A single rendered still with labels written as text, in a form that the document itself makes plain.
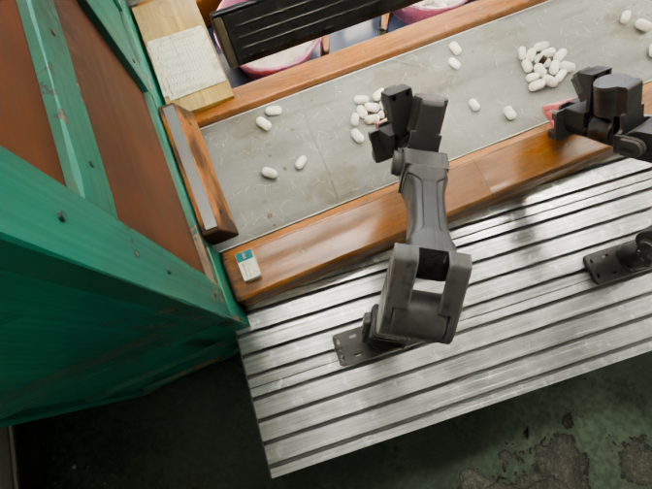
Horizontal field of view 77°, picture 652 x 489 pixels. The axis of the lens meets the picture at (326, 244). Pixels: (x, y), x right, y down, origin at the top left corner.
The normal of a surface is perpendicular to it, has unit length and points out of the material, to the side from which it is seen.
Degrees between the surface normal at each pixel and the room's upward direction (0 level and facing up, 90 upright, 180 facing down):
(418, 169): 30
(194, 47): 0
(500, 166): 0
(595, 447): 0
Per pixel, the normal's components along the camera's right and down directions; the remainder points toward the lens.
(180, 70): -0.01, -0.25
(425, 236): 0.07, -0.71
